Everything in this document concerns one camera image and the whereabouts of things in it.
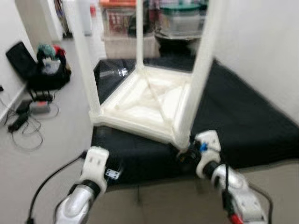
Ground white plastic table top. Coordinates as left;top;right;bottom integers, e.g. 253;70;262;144
89;65;207;147

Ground grey box red light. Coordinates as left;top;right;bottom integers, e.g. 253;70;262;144
29;103;51;115

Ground black wifi router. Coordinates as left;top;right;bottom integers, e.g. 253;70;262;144
28;89;54;103

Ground black power adapter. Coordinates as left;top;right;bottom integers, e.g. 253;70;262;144
7;114;29;132

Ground black round basin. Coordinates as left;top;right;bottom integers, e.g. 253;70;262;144
154;34;199;56

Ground clear plastic storage box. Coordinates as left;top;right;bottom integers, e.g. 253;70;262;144
159;10;204;38

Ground red plush toy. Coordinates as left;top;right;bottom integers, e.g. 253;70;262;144
54;44;66;56

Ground teal plush toy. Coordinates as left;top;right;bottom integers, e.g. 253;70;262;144
37;44;56;59

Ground black plastic bag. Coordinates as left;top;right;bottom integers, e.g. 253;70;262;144
145;0;162;35

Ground black backpack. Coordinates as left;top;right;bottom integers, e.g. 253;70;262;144
6;41;71;91

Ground green round lid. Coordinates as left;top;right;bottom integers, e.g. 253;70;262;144
161;2;202;13

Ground cardboard box red print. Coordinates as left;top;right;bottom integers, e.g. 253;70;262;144
105;6;136;35

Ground orange plastic lid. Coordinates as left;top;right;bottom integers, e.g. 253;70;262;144
99;0;138;7

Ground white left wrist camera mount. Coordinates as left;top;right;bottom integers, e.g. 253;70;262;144
79;146;111;194

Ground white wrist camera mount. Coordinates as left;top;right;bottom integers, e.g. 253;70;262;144
79;146;111;194
194;131;221;178

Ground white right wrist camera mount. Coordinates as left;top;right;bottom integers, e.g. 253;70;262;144
194;131;221;178

